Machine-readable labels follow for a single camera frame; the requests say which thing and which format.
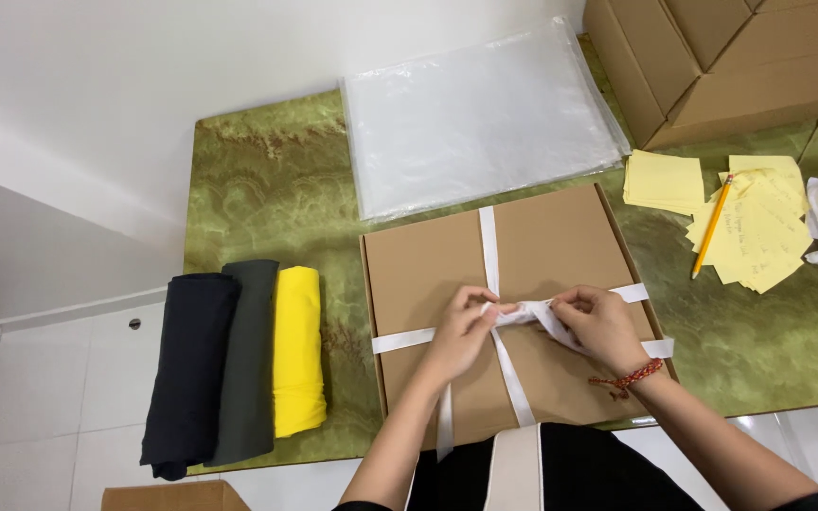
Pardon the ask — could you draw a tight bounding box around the person's left hand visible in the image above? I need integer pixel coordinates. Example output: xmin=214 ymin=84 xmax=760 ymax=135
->
xmin=419 ymin=285 xmax=521 ymax=389

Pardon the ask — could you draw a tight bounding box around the person's right hand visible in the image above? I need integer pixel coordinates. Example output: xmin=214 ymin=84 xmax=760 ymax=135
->
xmin=548 ymin=285 xmax=656 ymax=382

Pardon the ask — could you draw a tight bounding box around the flat brown cardboard box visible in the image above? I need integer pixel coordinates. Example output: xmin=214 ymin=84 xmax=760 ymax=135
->
xmin=359 ymin=183 xmax=680 ymax=452

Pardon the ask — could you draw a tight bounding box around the person's black and cream clothing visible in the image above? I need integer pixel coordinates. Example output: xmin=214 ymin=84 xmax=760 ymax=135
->
xmin=333 ymin=422 xmax=818 ymax=511

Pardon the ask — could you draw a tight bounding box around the yellow pencil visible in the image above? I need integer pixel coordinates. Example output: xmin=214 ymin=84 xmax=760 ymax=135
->
xmin=690 ymin=173 xmax=736 ymax=281

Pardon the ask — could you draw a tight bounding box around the stack of blank yellow notes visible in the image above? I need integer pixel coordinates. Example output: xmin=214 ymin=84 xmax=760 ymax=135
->
xmin=622 ymin=149 xmax=706 ymax=217

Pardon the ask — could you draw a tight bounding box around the yellow folded cloth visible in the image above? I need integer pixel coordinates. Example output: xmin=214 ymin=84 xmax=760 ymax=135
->
xmin=271 ymin=266 xmax=328 ymax=440

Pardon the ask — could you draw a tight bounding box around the pile of written yellow notes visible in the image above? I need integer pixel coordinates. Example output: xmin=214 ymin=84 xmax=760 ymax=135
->
xmin=685 ymin=155 xmax=814 ymax=295

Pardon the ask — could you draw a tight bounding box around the dark grey folded cloth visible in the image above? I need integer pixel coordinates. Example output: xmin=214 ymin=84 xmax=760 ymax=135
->
xmin=204 ymin=260 xmax=281 ymax=468

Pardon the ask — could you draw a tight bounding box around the stack of clear plastic bags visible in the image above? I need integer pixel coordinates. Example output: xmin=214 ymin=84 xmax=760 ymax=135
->
xmin=340 ymin=16 xmax=632 ymax=222

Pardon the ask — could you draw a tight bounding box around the large brown cardboard carton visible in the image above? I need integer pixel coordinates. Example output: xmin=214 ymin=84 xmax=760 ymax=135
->
xmin=665 ymin=0 xmax=818 ymax=73
xmin=582 ymin=0 xmax=818 ymax=152

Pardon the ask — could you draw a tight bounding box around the black folded cloth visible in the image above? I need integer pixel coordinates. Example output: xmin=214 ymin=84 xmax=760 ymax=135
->
xmin=140 ymin=273 xmax=242 ymax=482

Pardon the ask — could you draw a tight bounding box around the small brown cardboard box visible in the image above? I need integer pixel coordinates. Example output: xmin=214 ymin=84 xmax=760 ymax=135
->
xmin=101 ymin=480 xmax=251 ymax=511

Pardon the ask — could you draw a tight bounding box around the red braided bracelet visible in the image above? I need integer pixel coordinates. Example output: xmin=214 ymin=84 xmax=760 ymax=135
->
xmin=588 ymin=358 xmax=665 ymax=401

